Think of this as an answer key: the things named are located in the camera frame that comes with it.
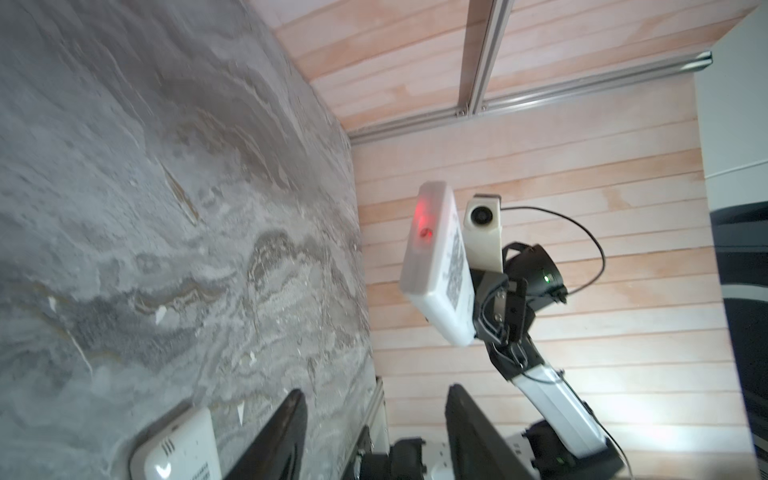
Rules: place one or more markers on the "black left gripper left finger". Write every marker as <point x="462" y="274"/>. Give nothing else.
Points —
<point x="276" y="452"/>

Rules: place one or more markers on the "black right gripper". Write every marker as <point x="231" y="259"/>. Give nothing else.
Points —
<point x="500" y="311"/>

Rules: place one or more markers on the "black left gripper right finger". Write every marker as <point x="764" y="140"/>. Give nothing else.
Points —
<point x="477" y="449"/>

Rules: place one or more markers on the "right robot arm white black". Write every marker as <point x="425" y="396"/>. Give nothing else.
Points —
<point x="568" y="442"/>

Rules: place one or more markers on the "horizontal aluminium wall rail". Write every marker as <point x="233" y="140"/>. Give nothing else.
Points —
<point x="535" y="98"/>

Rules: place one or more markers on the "long white remote control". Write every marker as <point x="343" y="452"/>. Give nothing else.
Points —
<point x="435" y="276"/>

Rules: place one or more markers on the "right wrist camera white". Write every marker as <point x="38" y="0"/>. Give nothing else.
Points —
<point x="482" y="233"/>

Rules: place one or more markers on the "short white remote control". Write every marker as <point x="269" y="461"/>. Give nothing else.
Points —
<point x="185" y="449"/>

